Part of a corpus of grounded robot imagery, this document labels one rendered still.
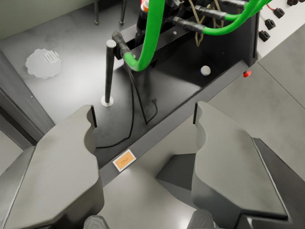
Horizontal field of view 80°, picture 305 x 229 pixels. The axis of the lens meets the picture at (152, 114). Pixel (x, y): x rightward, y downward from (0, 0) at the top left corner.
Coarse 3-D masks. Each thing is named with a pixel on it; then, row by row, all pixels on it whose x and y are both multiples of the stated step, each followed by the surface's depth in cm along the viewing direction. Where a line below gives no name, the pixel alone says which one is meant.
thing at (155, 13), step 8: (152, 0) 15; (160, 0) 15; (152, 8) 16; (160, 8) 16; (152, 16) 16; (160, 16) 16; (152, 24) 17; (160, 24) 17; (152, 32) 17; (144, 40) 19; (152, 40) 18; (144, 48) 19; (152, 48) 19; (128, 56) 29; (144, 56) 20; (152, 56) 21; (128, 64) 28; (136, 64) 23; (144, 64) 22
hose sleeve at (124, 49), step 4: (116, 36) 34; (120, 36) 34; (120, 40) 33; (124, 40) 34; (120, 44) 32; (124, 44) 32; (120, 48) 31; (124, 48) 30; (128, 48) 31; (120, 52) 31; (124, 52) 30; (128, 52) 30; (124, 60) 30
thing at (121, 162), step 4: (128, 152) 46; (124, 156) 45; (128, 156) 46; (132, 156) 46; (120, 160) 45; (124, 160) 45; (128, 160) 45; (120, 164) 45; (124, 164) 45; (120, 168) 44
